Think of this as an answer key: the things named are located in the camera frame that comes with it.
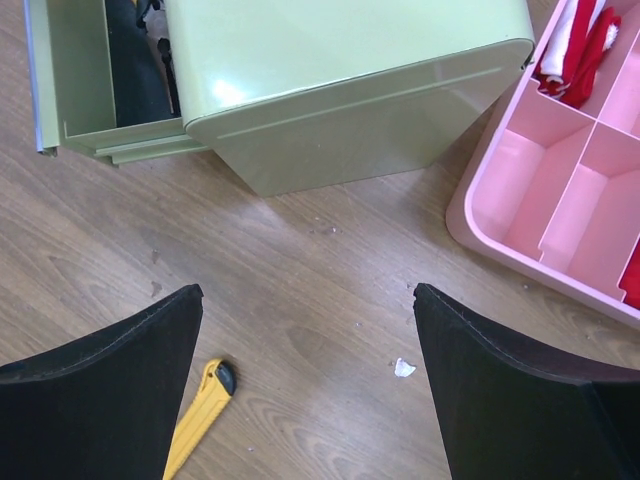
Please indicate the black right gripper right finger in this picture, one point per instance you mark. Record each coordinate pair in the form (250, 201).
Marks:
(512, 407)

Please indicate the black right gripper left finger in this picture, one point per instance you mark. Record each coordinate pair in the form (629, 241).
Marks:
(103, 406)

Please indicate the yellow utility knife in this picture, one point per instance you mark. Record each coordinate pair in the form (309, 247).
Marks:
(217, 387)

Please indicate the green metal tool chest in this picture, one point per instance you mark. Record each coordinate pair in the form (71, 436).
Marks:
(291, 95)

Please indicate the yellow handled pliers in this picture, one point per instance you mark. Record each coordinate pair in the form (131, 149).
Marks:
(151, 18)

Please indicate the white paper scrap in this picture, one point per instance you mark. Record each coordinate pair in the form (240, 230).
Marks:
(403, 369)

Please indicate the red fuzzy cloth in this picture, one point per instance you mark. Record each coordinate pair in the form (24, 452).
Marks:
(630, 281)

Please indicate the pink plastic divided organizer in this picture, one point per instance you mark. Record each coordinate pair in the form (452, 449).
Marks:
(553, 191)

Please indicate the black drawer liner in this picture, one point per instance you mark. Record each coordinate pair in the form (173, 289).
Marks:
(140, 92)

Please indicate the red white striped sock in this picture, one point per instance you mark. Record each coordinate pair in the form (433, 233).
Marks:
(582, 36)

